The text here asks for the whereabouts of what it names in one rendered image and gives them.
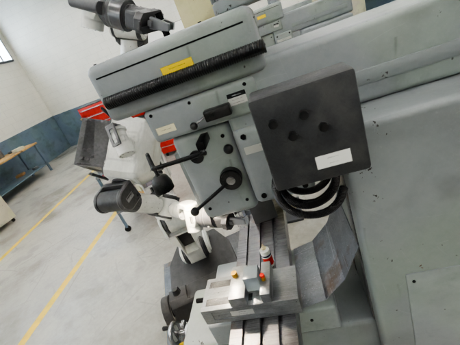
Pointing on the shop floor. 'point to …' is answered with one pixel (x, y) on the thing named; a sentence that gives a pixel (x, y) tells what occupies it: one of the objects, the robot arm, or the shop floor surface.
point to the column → (410, 213)
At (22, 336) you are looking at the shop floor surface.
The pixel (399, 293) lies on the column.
